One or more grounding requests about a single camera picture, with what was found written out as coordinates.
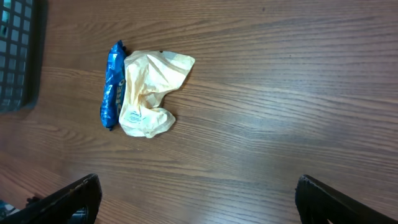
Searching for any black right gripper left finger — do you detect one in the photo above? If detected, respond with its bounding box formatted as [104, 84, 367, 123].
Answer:
[1, 174, 102, 224]

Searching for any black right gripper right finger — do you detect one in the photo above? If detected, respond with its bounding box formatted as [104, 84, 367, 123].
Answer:
[295, 175, 397, 224]

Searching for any beige crumpled plastic bag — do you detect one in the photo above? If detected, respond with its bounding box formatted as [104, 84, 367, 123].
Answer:
[119, 50, 195, 138]

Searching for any blue cookie packet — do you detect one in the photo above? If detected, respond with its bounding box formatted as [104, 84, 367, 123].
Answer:
[100, 40, 127, 131]

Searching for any grey plastic mesh basket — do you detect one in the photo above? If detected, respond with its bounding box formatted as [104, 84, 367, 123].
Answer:
[1, 0, 48, 114]

